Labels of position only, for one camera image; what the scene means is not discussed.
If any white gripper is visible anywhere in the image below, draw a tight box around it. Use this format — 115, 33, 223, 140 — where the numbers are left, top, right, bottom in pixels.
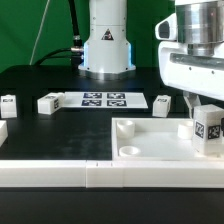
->
158, 41, 224, 118

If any white square tabletop tray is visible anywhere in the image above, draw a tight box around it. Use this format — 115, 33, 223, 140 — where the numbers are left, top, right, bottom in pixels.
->
111, 118, 224, 161

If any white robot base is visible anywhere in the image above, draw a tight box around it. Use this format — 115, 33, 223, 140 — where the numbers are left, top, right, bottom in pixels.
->
78, 0, 136, 80

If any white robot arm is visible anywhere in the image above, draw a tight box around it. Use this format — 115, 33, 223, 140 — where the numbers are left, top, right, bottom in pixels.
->
155, 0, 224, 109

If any white marker sheet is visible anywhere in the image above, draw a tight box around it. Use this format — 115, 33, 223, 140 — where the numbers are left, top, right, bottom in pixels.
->
63, 92, 148, 109

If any white left fence piece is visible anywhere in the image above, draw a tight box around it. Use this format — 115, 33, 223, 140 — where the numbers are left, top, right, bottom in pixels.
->
0, 120, 8, 147

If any white front fence bar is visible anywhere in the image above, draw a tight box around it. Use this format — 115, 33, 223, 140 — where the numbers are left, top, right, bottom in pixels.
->
0, 160, 224, 188

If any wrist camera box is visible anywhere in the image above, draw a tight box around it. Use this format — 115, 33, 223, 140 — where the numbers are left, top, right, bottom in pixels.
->
155, 13, 177, 41

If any black cable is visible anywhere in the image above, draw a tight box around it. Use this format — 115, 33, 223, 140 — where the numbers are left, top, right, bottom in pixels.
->
33, 0, 84, 66

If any white thin cable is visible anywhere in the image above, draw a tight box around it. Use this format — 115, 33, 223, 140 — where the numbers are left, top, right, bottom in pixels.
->
29, 0, 52, 66

